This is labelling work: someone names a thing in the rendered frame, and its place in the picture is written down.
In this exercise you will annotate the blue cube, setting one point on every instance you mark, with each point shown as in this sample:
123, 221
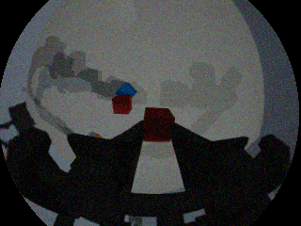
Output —
126, 89

